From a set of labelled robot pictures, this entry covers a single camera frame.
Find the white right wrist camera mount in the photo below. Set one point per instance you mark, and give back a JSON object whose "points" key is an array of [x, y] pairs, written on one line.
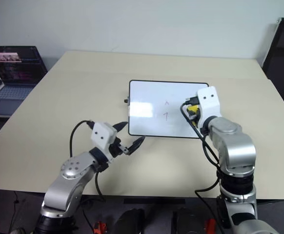
{"points": [[209, 102]]}

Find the red orange clamp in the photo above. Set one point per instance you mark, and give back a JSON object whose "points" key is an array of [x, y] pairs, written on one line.
{"points": [[100, 225], [209, 226]]}

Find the dark rounded shape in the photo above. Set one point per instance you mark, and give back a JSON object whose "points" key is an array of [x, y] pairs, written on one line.
{"points": [[131, 221], [187, 220]]}

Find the small black whiteboard knob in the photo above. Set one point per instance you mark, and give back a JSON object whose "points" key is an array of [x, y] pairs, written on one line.
{"points": [[126, 100]]}

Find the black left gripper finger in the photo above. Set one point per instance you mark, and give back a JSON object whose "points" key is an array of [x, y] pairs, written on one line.
{"points": [[119, 126], [135, 145]]}

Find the open grey laptop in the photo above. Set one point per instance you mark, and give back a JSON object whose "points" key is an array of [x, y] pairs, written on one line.
{"points": [[15, 73]]}

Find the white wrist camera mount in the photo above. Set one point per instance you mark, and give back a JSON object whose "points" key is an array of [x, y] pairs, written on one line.
{"points": [[102, 134], [209, 102]]}

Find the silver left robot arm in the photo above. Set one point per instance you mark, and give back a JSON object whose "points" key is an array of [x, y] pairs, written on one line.
{"points": [[68, 180]]}

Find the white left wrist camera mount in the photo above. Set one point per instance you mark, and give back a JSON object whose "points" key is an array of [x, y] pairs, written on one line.
{"points": [[102, 134]]}

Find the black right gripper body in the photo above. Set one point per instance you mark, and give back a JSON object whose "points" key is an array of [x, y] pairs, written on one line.
{"points": [[195, 119]]}

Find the black-framed whiteboard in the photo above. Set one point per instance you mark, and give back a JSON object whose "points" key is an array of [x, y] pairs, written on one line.
{"points": [[151, 97]]}

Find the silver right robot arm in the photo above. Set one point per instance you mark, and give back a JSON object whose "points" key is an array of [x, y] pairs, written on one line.
{"points": [[234, 143]]}

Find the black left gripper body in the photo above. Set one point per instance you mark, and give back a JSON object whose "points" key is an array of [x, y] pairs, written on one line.
{"points": [[116, 148]]}

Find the black office chair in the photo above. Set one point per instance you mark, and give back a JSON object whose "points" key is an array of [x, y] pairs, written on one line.
{"points": [[283, 61]]}

